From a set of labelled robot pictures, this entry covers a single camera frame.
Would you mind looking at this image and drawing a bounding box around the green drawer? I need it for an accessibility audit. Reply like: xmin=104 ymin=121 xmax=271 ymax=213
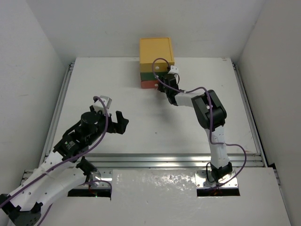
xmin=140 ymin=72 xmax=168 ymax=81

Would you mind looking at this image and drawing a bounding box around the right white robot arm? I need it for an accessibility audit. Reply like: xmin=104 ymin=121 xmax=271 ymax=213
xmin=154 ymin=74 xmax=232 ymax=183

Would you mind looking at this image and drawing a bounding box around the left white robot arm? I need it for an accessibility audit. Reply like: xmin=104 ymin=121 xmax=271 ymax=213
xmin=0 ymin=105 xmax=129 ymax=226

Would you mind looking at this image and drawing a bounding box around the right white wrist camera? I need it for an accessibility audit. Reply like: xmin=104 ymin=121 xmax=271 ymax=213
xmin=168 ymin=65 xmax=179 ymax=74

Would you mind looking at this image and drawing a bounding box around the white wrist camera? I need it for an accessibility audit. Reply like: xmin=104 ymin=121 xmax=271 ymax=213
xmin=92 ymin=96 xmax=112 ymax=113
xmin=168 ymin=65 xmax=179 ymax=74

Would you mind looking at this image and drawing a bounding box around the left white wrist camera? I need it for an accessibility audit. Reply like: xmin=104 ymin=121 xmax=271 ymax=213
xmin=92 ymin=96 xmax=112 ymax=113

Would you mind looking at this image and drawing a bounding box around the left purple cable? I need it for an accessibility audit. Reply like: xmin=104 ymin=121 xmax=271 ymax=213
xmin=0 ymin=96 xmax=113 ymax=226

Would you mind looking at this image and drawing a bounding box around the purple cable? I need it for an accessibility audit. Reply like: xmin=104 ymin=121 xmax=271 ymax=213
xmin=0 ymin=96 xmax=113 ymax=226
xmin=152 ymin=58 xmax=247 ymax=189

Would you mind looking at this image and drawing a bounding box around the aluminium front rail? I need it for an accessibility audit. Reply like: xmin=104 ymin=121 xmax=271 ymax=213
xmin=86 ymin=153 xmax=266 ymax=179

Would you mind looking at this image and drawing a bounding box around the left aluminium side rail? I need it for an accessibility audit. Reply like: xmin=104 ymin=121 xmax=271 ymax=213
xmin=39 ymin=62 xmax=75 ymax=165

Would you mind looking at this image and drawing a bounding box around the aluminium side rail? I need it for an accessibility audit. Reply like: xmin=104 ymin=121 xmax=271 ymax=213
xmin=39 ymin=62 xmax=75 ymax=165
xmin=232 ymin=61 xmax=268 ymax=167

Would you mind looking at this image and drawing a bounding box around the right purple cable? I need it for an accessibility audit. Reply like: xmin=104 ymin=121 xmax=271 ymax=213
xmin=152 ymin=58 xmax=247 ymax=189

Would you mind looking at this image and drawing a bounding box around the right aluminium side rail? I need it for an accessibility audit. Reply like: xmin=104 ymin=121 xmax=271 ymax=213
xmin=232 ymin=61 xmax=268 ymax=167

